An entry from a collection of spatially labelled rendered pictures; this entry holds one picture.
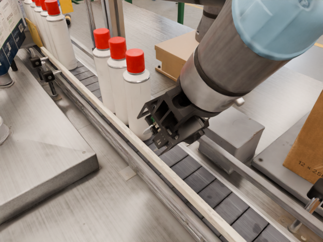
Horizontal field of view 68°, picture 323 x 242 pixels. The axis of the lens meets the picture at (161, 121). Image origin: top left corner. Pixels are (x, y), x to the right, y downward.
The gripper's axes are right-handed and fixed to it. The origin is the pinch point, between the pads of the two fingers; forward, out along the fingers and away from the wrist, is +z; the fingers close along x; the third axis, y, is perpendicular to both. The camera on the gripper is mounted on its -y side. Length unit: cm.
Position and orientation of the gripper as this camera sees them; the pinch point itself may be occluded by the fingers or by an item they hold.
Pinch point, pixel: (165, 134)
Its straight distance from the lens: 47.9
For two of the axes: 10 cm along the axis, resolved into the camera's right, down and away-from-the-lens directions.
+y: -7.7, 4.2, -4.7
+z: -3.2, 3.9, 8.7
